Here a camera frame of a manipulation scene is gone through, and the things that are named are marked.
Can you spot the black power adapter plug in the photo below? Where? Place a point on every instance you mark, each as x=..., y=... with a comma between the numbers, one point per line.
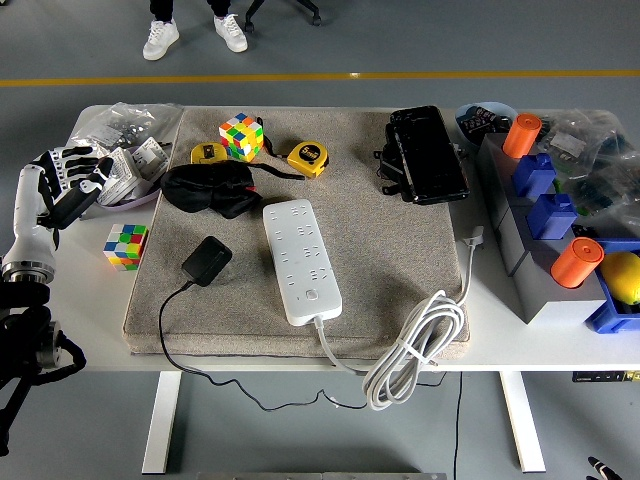
x=207, y=260

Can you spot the black cloth pouch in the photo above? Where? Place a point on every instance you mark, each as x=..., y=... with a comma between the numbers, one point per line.
x=210, y=187

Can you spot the lavender tray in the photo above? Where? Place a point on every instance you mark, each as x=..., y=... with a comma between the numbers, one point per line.
x=135, y=202

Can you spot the colourful puzzle cube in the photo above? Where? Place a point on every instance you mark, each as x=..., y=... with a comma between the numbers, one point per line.
x=125, y=247
x=240, y=135

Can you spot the black desk control panel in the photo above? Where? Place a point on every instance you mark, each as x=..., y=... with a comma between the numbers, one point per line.
x=600, y=376

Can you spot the robot right hand black fingers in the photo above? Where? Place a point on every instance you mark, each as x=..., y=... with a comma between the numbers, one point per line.
x=603, y=470

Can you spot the grey block holder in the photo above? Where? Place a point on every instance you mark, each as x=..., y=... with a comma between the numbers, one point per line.
x=540, y=295

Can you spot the blue plastic bin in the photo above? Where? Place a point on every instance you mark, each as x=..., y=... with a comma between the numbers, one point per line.
x=607, y=315

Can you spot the white power strip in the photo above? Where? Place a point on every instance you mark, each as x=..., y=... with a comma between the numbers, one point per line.
x=305, y=260

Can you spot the black rectangular device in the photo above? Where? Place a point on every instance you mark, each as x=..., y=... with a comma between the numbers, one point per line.
x=430, y=155

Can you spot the clear plastic parts bag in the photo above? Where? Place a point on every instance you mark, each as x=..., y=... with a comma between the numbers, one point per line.
x=617, y=185
x=115, y=120
x=580, y=135

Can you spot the black metal bracket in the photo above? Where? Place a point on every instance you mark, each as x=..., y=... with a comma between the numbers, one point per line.
x=390, y=172

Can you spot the yellow tape measure 5m label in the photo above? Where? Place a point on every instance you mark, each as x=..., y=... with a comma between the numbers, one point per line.
x=307, y=157

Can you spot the orange cylinder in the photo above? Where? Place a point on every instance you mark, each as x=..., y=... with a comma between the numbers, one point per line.
x=575, y=265
x=520, y=137

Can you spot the person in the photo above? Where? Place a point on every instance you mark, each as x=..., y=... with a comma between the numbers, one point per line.
x=160, y=37

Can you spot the light blue bowl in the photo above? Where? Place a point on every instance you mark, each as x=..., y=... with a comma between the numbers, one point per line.
x=467, y=137

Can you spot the yellow tape measure black face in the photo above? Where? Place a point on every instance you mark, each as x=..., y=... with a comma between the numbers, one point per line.
x=207, y=152

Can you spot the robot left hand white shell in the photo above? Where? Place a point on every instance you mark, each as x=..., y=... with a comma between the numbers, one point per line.
x=30, y=220

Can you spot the grey-brown mat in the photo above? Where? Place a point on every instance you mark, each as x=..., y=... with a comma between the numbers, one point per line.
x=380, y=240

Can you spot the black office chair base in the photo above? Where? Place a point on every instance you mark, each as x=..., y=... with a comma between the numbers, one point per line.
x=316, y=20

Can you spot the yellow lemon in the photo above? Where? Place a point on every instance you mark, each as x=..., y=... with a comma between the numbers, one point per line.
x=622, y=277

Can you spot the white table leg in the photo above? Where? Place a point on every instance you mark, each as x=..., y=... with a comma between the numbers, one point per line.
x=160, y=425
x=525, y=425

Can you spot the blue plastic block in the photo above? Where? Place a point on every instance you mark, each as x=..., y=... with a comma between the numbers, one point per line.
x=550, y=220
x=532, y=176

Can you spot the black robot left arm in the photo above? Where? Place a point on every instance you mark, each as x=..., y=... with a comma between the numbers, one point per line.
x=20, y=320

